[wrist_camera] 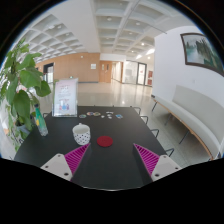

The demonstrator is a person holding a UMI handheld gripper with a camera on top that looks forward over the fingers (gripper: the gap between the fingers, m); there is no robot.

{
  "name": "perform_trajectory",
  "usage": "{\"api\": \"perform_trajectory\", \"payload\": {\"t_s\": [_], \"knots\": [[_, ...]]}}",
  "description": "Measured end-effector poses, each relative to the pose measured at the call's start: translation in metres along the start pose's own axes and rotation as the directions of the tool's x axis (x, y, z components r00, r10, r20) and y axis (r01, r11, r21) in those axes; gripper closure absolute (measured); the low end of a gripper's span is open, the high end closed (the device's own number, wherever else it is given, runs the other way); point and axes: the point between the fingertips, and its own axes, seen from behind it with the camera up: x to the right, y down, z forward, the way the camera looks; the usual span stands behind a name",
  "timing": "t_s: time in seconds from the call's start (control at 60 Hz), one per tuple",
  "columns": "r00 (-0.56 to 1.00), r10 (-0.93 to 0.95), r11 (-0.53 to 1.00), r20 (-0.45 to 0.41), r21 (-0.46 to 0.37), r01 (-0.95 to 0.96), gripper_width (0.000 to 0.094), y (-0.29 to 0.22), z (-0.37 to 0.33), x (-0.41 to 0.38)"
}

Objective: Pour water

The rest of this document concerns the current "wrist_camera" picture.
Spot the black chair far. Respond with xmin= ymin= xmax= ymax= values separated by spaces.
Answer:
xmin=140 ymin=115 xmax=149 ymax=125

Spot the green plastic water bottle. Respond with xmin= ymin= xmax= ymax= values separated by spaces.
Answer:
xmin=35 ymin=104 xmax=48 ymax=136

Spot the green round badge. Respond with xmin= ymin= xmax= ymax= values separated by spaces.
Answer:
xmin=79 ymin=114 xmax=87 ymax=119

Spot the black chair near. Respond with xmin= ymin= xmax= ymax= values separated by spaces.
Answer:
xmin=151 ymin=129 xmax=159 ymax=138

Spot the acrylic sign stand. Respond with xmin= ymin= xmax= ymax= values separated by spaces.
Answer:
xmin=52 ymin=78 xmax=78 ymax=117

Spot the long white bench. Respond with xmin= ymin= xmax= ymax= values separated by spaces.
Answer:
xmin=153 ymin=85 xmax=224 ymax=159

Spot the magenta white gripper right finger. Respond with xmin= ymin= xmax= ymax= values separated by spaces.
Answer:
xmin=133 ymin=144 xmax=181 ymax=181

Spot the black chair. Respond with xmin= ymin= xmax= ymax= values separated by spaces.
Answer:
xmin=151 ymin=129 xmax=159 ymax=138
xmin=140 ymin=115 xmax=149 ymax=125

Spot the blue sticker badge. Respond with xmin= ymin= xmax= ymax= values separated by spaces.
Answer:
xmin=115 ymin=114 xmax=123 ymax=119

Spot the white polka dot mug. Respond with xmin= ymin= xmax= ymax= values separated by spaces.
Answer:
xmin=72 ymin=123 xmax=91 ymax=145

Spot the framed landscape painting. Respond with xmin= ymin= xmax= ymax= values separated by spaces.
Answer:
xmin=181 ymin=33 xmax=224 ymax=76

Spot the colourful round badge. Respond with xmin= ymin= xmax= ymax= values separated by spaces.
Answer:
xmin=93 ymin=112 xmax=101 ymax=117

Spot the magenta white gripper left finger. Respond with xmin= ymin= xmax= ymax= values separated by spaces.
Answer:
xmin=42 ymin=144 xmax=90 ymax=181

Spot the green potted plant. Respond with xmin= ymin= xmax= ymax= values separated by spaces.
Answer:
xmin=0 ymin=39 xmax=51 ymax=150

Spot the red round coaster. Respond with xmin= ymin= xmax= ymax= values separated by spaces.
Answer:
xmin=97 ymin=136 xmax=113 ymax=147

